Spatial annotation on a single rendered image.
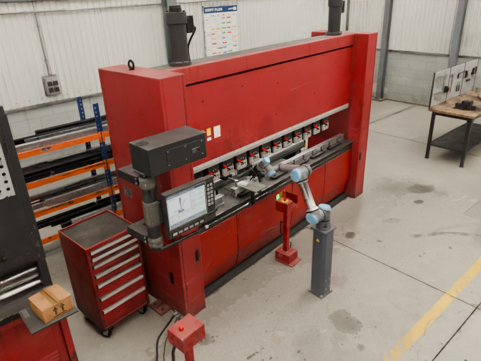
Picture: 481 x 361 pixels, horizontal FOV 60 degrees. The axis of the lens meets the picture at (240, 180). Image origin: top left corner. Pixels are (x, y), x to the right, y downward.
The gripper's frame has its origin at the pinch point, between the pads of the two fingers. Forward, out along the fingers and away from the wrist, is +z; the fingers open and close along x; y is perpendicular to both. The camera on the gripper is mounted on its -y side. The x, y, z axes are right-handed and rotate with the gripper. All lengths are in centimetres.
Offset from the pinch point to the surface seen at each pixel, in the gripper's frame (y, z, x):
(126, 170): 45, -47, 148
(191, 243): -17, 18, 96
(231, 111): 57, -52, 14
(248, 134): 36.1, -30.9, -10.1
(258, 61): 78, -87, -25
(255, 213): -26.4, 29.2, -3.9
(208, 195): -5, -56, 111
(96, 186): 125, 140, 61
